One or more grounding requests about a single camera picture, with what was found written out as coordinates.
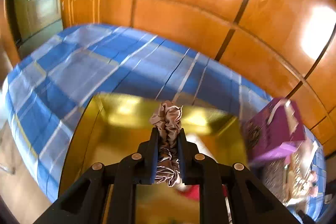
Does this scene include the red christmas stocking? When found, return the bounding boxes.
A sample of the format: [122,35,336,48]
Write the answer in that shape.
[176,184,229,201]

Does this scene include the leopard satin scrunchie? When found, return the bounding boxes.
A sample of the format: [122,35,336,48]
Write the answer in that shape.
[150,101,182,187]

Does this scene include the ornate gold tissue box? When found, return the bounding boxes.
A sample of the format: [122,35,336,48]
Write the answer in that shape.
[261,139,318,206]

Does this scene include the purple carton box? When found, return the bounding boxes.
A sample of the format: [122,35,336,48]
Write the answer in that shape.
[241,98,306,165]

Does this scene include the gold metal tin tray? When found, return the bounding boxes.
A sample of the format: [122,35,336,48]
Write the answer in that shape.
[59,93,248,223]

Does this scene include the blue plaid tablecloth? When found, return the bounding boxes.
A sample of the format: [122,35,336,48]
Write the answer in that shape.
[2,23,328,222]

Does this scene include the wooden wardrobe panels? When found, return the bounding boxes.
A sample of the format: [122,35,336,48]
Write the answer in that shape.
[100,0,335,155]

